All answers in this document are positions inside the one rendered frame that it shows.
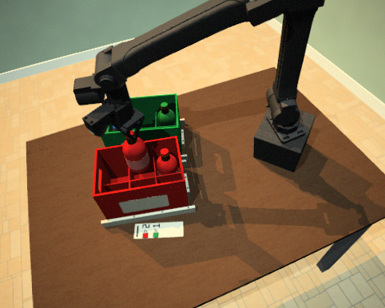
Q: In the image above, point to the red crate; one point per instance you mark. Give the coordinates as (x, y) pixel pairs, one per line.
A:
(124, 193)

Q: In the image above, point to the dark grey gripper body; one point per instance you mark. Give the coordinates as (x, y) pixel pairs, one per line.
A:
(135, 117)

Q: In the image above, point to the green bottle crate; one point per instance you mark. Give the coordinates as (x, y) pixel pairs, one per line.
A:
(150, 106)

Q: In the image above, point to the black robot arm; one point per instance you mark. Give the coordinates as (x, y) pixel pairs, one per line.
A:
(201, 22)

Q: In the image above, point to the white paper pick list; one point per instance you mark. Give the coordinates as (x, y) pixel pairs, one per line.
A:
(158, 230)

